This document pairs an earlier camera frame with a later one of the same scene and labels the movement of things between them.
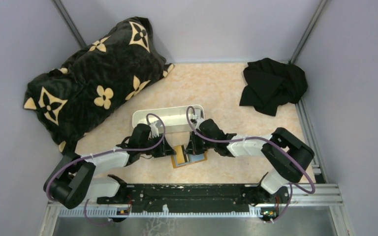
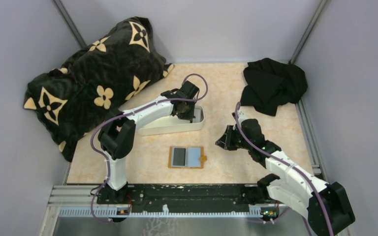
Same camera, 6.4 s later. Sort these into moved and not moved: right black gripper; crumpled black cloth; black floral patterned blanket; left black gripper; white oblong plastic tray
Moved: left black gripper; right black gripper
Not moved: white oblong plastic tray; black floral patterned blanket; crumpled black cloth
